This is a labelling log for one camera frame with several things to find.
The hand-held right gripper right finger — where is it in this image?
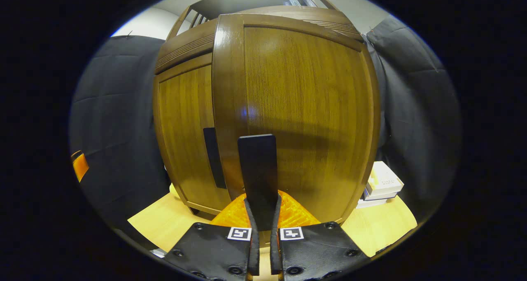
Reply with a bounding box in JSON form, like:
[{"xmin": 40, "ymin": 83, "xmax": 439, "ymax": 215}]
[{"xmin": 270, "ymin": 190, "xmax": 369, "ymax": 281}]

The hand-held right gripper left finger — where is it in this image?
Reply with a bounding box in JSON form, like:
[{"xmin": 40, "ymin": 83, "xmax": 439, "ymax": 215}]
[{"xmin": 164, "ymin": 194, "xmax": 261, "ymax": 281}]

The wooden shoe cabinet door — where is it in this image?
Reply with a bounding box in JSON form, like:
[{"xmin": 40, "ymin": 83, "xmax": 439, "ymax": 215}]
[
  {"xmin": 212, "ymin": 13, "xmax": 381, "ymax": 232},
  {"xmin": 153, "ymin": 52, "xmax": 231, "ymax": 215}
]

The wooden double-door shoe cabinet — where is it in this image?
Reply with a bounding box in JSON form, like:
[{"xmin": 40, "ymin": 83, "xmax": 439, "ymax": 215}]
[{"xmin": 153, "ymin": 0, "xmax": 381, "ymax": 228}]

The wooden cabinet drawer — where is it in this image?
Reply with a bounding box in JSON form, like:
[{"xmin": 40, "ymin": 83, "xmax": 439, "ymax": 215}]
[{"xmin": 154, "ymin": 6, "xmax": 363, "ymax": 75}]

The black backdrop cloth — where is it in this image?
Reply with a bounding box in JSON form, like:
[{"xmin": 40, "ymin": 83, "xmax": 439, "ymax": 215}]
[{"xmin": 68, "ymin": 16, "xmax": 462, "ymax": 248}]

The white flat book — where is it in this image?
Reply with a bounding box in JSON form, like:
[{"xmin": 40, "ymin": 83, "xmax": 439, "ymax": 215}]
[{"xmin": 356, "ymin": 190, "xmax": 399, "ymax": 209}]

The white flat box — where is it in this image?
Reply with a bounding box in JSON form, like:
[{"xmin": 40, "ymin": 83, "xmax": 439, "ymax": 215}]
[{"xmin": 366, "ymin": 162, "xmax": 405, "ymax": 196}]

